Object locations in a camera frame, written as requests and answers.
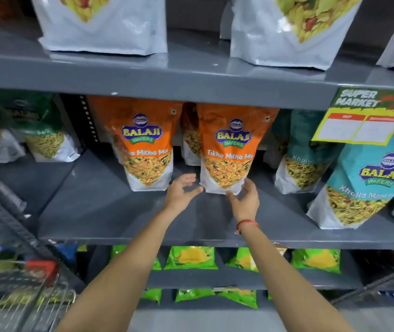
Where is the blue packet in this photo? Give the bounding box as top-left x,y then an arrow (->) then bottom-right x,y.
56,243 -> 80,271

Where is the person's left forearm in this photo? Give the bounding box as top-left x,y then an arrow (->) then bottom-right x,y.
55,207 -> 181,332

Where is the yellow green price tag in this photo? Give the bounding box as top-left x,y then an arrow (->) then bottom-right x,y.
311,86 -> 394,146

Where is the black perforated shelf upright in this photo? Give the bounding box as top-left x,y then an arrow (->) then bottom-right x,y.
73,95 -> 101,146

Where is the person's left hand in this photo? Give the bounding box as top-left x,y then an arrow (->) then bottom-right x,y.
164,173 -> 204,216

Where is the person's right forearm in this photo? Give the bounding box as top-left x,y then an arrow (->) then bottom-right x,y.
237,222 -> 355,332

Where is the grey perforated shelf upright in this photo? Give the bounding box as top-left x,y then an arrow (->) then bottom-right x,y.
331,262 -> 394,305
0,182 -> 87,292

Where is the group of bright green packets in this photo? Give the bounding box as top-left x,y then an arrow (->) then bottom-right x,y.
110,245 -> 342,310

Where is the person's right hand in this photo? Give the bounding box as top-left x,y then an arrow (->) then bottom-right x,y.
225,178 -> 261,224

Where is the teal snack pouch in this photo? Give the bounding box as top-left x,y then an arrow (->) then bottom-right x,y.
306,126 -> 394,230
274,110 -> 345,195

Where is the wire shopping cart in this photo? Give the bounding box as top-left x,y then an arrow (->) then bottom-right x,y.
0,256 -> 77,332

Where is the orange snack pouch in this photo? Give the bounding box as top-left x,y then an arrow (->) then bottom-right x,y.
197,103 -> 280,196
180,102 -> 203,166
87,96 -> 184,192

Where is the red thread bracelet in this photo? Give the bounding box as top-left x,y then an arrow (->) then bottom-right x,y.
235,220 -> 260,235

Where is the grey metal shelf board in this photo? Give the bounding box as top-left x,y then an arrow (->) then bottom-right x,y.
37,149 -> 394,251
0,22 -> 394,112
87,246 -> 364,291

